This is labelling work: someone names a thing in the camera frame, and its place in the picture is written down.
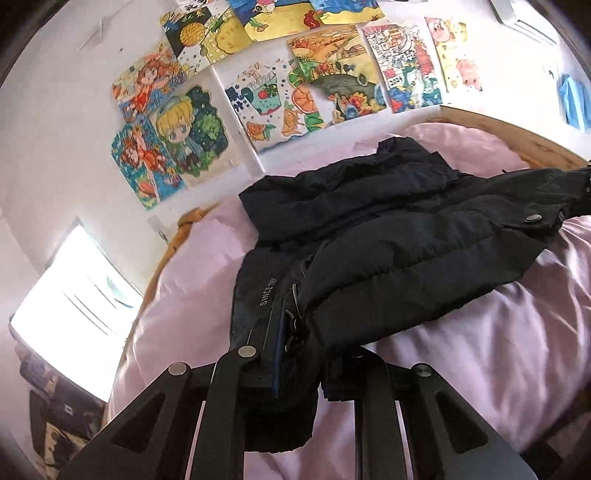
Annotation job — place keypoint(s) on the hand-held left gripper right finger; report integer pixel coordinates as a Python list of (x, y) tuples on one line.
[(374, 410)]

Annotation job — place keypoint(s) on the wooden bed frame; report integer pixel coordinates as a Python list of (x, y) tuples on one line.
[(531, 143)]

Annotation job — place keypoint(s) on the fish seabed drawing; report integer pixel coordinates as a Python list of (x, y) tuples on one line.
[(277, 21)]

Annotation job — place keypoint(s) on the cup and oranges drawing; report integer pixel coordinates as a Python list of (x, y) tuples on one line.
[(272, 108)]

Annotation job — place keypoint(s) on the white air conditioner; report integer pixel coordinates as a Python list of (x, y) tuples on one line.
[(524, 21)]

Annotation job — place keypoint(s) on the tower city drawing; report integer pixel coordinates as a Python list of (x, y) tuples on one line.
[(404, 67)]

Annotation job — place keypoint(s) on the orange-haired girl drawing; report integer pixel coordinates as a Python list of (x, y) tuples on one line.
[(145, 81)]

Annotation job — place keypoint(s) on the swimming girl blue drawing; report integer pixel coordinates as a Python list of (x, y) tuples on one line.
[(143, 166)]

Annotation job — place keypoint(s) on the white wall socket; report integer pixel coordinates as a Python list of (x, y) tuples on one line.
[(158, 226)]

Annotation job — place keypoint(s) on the dinosaur landscape drawing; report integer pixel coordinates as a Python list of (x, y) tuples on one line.
[(337, 76)]

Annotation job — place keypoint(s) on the black padded jacket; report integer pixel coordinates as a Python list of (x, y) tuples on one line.
[(392, 240)]

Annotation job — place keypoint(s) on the pink blanket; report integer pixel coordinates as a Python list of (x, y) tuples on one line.
[(485, 346)]

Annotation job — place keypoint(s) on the blond character drawing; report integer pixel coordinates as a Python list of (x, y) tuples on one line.
[(191, 134)]

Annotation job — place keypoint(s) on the blue cloth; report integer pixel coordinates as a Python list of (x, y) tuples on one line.
[(575, 101)]

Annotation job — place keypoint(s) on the yellow planet space drawing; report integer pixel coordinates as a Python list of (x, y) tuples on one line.
[(205, 37)]

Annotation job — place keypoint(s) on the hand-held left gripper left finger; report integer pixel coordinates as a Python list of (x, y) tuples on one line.
[(258, 374)]

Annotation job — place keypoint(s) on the bears and chicks drawing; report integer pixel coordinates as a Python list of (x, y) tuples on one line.
[(455, 53)]

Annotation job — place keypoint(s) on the bright window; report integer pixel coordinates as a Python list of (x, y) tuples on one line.
[(74, 304)]

